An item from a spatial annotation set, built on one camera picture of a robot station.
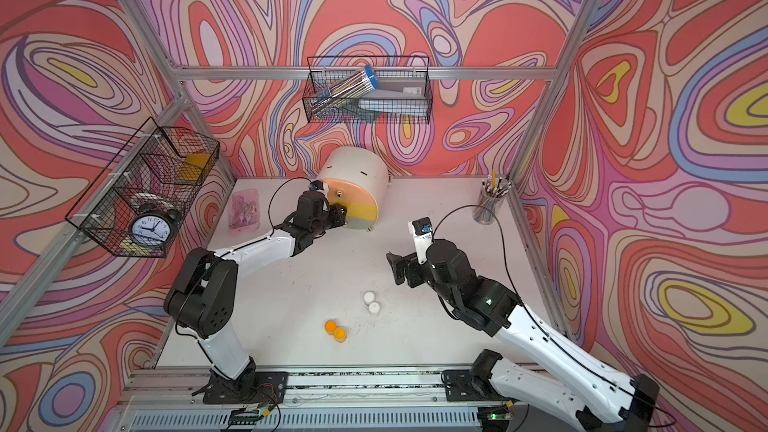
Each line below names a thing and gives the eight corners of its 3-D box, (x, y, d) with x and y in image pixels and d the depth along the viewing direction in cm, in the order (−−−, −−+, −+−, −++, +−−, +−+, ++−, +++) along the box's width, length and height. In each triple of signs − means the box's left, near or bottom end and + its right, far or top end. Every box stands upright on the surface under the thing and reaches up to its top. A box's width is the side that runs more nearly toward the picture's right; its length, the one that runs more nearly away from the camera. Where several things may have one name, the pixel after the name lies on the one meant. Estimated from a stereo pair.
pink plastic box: (231, 235, 108) (227, 230, 105) (233, 198, 119) (229, 192, 117) (259, 229, 109) (256, 223, 107) (258, 193, 121) (255, 187, 119)
